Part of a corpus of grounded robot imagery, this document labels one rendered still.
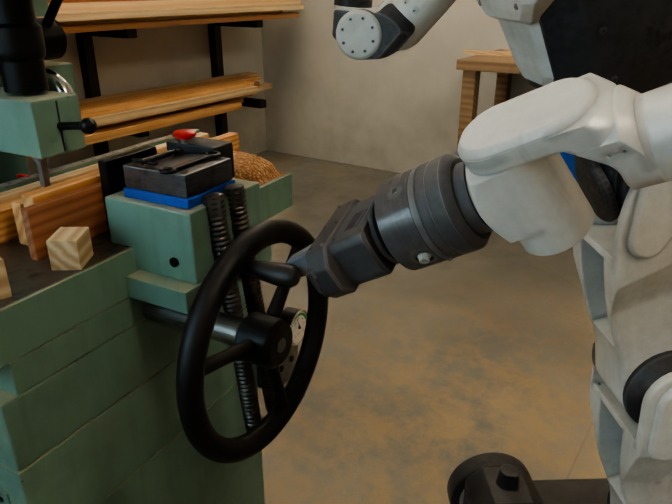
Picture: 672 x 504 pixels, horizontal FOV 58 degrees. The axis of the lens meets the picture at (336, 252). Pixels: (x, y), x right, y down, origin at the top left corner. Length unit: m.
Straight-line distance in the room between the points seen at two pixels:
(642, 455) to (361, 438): 0.93
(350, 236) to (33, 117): 0.44
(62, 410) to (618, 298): 0.74
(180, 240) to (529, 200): 0.40
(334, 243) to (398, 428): 1.36
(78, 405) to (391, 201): 0.46
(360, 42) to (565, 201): 0.61
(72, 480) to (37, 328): 0.21
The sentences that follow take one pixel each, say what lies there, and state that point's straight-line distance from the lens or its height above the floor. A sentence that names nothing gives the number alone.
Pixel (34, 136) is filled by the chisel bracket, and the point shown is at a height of 1.03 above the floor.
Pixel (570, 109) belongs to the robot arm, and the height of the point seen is 1.12.
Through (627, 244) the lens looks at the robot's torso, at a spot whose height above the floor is 0.88.
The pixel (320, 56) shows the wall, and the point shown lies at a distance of 4.49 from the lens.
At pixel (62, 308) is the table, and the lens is 0.74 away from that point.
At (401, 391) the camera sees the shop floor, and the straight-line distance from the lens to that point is 2.02.
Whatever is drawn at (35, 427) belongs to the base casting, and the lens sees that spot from 0.77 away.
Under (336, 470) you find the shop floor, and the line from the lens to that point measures 1.74.
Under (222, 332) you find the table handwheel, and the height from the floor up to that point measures 0.82.
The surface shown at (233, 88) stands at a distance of 3.91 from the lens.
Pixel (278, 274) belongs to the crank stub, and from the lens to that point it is 0.62.
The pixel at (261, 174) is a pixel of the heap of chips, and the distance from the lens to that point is 1.01.
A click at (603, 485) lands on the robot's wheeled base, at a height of 0.17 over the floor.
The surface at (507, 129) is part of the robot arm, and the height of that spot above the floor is 1.10.
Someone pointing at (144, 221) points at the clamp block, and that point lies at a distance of 0.76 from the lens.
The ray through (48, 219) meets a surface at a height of 0.94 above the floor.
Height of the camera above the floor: 1.20
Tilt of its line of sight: 24 degrees down
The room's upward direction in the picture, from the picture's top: straight up
